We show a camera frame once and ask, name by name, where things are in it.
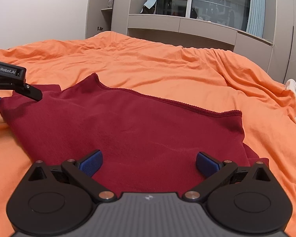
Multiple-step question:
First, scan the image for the dark red knit sweater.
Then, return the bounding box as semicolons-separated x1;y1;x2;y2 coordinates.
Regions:
0;74;259;194

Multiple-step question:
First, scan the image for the orange duvet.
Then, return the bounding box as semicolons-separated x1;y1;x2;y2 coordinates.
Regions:
0;32;296;236

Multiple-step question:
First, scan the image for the grey wardrobe unit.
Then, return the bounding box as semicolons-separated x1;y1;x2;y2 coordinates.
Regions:
85;0;296;82

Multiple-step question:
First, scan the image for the light blue right curtain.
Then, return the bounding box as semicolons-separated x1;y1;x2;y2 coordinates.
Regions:
246;0;266;38

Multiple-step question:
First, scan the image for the dark window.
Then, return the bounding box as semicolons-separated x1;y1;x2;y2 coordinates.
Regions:
141;0;250;32

